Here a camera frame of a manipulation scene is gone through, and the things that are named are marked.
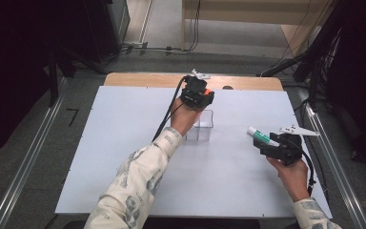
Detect light wooden furniture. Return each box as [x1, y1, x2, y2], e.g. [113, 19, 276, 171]
[181, 0, 336, 52]

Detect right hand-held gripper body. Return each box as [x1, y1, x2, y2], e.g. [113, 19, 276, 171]
[268, 124, 320, 167]

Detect white board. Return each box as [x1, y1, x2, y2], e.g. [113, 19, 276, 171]
[54, 85, 333, 220]

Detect person's right hand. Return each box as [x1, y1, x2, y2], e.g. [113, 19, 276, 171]
[266, 156, 310, 203]

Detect black stand with cables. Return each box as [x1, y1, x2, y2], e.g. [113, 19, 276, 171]
[256, 18, 346, 113]

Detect black metal stand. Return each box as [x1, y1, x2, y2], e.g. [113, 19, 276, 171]
[45, 47, 78, 108]

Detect clear plastic organizer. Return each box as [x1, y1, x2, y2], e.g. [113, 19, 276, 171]
[185, 109, 214, 142]

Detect person's left hand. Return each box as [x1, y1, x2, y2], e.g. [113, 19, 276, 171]
[170, 96, 205, 137]

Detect left hand-held gripper cable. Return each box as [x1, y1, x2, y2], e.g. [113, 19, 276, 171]
[152, 75, 188, 143]

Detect green and white glue stick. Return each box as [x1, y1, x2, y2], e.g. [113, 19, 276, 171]
[246, 125, 281, 148]

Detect wooden table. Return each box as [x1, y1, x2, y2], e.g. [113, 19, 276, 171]
[103, 72, 284, 92]

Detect hand-held gripper cable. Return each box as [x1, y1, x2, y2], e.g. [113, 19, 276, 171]
[152, 75, 188, 143]
[294, 138, 316, 197]

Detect metal floor rail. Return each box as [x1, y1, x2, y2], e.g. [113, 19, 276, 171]
[0, 77, 69, 229]
[296, 87, 366, 229]

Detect right hand-held gripper cable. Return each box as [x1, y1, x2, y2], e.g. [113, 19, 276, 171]
[294, 138, 316, 197]

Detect dark cabinet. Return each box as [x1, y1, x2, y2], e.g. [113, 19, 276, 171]
[85, 0, 132, 64]

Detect floor cables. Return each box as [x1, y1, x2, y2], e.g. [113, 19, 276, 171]
[119, 0, 203, 55]

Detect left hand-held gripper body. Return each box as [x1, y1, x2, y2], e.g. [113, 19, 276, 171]
[180, 68, 212, 109]

